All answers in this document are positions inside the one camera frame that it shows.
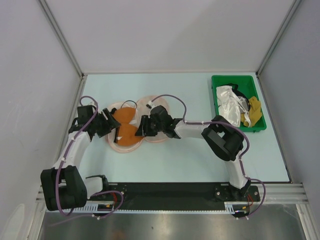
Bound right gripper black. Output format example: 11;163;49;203
135;114;165;137

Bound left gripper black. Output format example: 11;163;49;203
90;108;121;138

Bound pink floral mesh laundry bag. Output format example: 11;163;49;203
105;95;170;153

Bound orange bra black straps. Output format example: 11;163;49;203
109;100;141;147

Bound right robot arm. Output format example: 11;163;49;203
135;105;251;201

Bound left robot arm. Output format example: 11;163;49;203
40;105;121;212

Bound white satin bra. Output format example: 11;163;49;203
216;85;248;127

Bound grey black bra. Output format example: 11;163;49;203
227;83;251;111

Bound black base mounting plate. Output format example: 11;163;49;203
82;181;260;211

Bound green plastic bin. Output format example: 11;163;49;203
211;75;267;133

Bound mustard yellow garment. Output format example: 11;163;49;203
240;96;263;128

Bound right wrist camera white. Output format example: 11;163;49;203
146;100;156;109

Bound left aluminium frame post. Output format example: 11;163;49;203
37;0;85;78

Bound aluminium frame post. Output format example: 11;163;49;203
255;0;304;78
37;0;85;78

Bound white slotted cable duct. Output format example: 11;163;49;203
75;201;249;215

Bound aluminium front frame rail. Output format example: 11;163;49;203
40;183;307;203

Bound right aluminium frame post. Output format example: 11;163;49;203
255;0;304;78

